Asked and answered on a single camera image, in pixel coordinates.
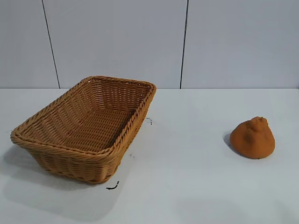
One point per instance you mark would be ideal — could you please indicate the tan woven wicker basket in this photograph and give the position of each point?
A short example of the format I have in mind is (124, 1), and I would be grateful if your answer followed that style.
(88, 130)

